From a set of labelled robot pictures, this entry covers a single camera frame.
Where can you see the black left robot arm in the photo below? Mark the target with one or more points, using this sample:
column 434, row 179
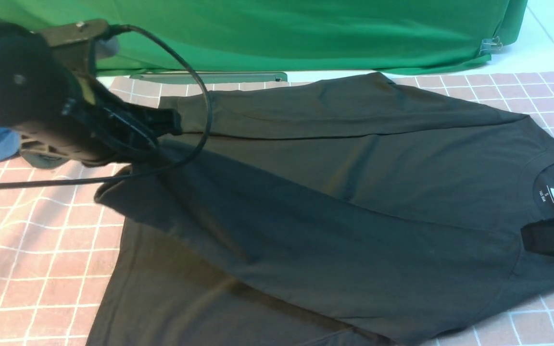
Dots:
column 25, row 53

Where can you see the gray-green flat bar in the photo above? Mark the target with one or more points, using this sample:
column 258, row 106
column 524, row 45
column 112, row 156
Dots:
column 180, row 78

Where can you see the dark gray long-sleeve top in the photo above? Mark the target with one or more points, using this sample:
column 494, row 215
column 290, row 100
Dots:
column 350, row 212

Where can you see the dark gray crumpled garment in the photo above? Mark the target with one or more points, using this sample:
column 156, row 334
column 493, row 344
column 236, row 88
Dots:
column 42, row 162

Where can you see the green backdrop cloth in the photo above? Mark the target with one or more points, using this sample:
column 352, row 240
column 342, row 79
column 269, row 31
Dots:
column 407, row 37

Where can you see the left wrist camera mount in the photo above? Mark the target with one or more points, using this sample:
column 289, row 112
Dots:
column 79, row 46

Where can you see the clear binder clip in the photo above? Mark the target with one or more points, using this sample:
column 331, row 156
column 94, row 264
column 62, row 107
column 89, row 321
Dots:
column 489, row 46

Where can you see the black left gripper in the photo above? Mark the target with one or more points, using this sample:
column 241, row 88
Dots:
column 78, row 118

